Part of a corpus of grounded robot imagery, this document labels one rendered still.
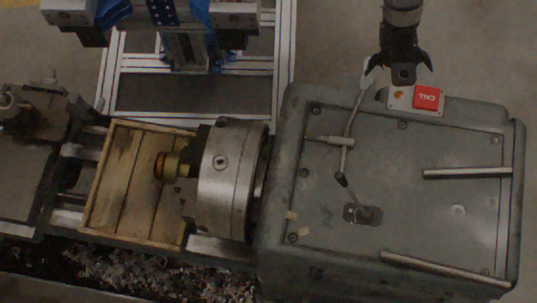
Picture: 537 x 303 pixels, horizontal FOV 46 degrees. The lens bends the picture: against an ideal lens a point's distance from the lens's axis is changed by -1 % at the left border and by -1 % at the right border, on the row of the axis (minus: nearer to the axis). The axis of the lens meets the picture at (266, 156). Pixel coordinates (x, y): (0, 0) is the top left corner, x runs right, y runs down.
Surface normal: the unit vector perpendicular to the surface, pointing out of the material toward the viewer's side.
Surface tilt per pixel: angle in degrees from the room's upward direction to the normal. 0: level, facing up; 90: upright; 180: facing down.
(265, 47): 0
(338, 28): 0
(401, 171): 0
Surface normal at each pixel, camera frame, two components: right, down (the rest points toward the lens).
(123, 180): -0.03, -0.36
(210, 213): -0.18, 0.54
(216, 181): -0.11, 0.03
